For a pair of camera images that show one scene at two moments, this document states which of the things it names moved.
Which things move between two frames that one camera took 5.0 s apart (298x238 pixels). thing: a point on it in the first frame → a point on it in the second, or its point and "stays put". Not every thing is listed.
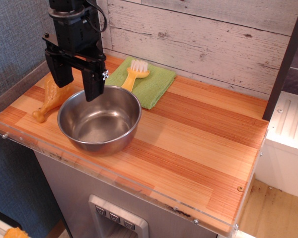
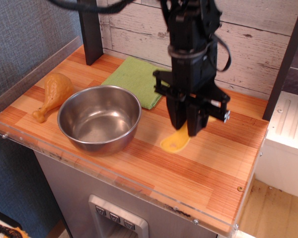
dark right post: x=279 y=79 stays put
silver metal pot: x=104 y=126 stays put
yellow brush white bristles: x=138 y=69 → x=180 y=138
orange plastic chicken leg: x=53 y=96 stays put
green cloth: x=149 y=89 stays put
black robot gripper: x=80 y=44 → x=191 y=83
